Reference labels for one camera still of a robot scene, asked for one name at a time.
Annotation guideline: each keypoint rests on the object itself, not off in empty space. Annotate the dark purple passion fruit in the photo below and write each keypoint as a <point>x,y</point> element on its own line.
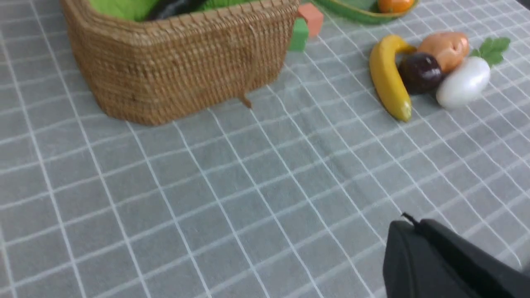
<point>420,73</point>

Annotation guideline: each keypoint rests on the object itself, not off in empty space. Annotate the grey checked tablecloth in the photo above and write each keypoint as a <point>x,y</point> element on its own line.
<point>291,198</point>

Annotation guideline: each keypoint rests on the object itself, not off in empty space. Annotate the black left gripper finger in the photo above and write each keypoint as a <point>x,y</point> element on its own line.
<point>425,259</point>

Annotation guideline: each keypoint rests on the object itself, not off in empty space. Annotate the green glass leaf plate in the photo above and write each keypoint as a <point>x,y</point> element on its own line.
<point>360,11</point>

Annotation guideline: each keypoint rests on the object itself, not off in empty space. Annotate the woven rattan basket green lining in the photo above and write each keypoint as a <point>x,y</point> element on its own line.
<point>152,73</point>

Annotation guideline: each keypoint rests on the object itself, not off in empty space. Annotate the yellow banana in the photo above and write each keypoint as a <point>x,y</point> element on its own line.
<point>386,78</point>

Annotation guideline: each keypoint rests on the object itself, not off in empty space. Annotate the orange foam cube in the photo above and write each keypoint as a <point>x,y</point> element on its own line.
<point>313,17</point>

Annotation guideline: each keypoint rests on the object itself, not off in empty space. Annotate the orange mango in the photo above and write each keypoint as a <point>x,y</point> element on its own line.
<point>395,6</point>

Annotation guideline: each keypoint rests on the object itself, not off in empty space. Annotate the white radish with leaves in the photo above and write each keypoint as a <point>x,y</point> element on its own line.
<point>467,82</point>

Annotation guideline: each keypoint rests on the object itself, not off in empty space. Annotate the brown potato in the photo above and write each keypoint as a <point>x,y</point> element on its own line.
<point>449,48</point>

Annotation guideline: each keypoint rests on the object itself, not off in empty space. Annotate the dark purple eggplant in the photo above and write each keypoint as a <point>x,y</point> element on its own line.
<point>164,9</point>

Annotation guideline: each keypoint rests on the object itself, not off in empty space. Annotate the green foam cube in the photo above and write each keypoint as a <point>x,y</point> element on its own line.
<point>300,35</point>

